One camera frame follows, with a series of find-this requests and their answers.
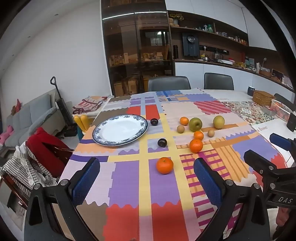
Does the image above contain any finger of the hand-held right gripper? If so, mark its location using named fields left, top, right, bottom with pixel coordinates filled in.
left=269, top=133, right=296, bottom=153
left=243, top=149, right=296, bottom=190

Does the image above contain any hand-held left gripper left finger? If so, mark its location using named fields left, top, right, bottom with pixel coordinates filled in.
left=24, top=157, right=101, bottom=241

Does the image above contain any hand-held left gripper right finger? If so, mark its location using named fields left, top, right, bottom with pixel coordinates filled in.
left=193, top=158, right=271, bottom=241

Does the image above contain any yellow-green pear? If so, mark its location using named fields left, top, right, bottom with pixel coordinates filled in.
left=213, top=115, right=225, bottom=129

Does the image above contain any green apple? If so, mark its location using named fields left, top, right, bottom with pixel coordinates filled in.
left=188, top=117, right=203, bottom=132

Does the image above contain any blue and white plate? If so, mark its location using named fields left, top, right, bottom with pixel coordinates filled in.
left=92, top=114, right=148, bottom=147

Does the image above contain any person's right hand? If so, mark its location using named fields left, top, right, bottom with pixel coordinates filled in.
left=276, top=207, right=291, bottom=227

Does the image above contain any black device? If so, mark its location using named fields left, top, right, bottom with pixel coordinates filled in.
left=286, top=114, right=296, bottom=132

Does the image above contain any pink plastic basket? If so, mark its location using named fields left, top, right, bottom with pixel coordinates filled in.
left=270, top=99, right=294, bottom=121

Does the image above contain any small grey box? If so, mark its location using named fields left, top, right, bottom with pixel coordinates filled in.
left=262, top=105, right=277, bottom=115

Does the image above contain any brown wooden chair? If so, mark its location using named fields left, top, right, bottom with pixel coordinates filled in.
left=0, top=146, right=74, bottom=214

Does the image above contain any grey upholstered chair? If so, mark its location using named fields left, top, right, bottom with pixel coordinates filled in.
left=273, top=93, right=296, bottom=112
left=203, top=72, right=234, bottom=91
left=147, top=76, right=191, bottom=92

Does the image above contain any colourful patchwork tablecloth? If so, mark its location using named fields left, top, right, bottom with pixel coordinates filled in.
left=58, top=89, right=289, bottom=241

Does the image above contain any wicker basket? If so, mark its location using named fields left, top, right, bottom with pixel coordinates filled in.
left=252, top=90, right=276, bottom=106

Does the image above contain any red cloth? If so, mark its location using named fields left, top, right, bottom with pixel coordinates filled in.
left=25, top=127, right=74, bottom=176

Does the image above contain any yellow child chair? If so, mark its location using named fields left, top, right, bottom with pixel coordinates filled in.
left=73, top=114, right=93, bottom=139

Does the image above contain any striped cloth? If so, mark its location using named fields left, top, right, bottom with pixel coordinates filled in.
left=0, top=141, right=58, bottom=193

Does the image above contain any black upright vacuum cleaner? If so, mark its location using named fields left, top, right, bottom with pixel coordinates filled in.
left=50, top=76, right=78, bottom=137

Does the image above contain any folded patterned cloth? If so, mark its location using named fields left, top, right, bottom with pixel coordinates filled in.
left=72, top=95, right=114, bottom=115

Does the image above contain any pink plush toy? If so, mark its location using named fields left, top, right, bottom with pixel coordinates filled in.
left=0, top=125, right=14, bottom=146

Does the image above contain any grey sofa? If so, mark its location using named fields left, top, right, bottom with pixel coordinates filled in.
left=5, top=91, right=70, bottom=146

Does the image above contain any red plush toy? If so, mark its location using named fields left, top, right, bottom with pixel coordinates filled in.
left=11, top=99, right=22, bottom=115

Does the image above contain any glass door cabinet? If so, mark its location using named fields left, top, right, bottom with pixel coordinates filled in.
left=100, top=0, right=175, bottom=97

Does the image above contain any wooden wall shelf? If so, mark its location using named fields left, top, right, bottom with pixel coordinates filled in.
left=166, top=10, right=250, bottom=61

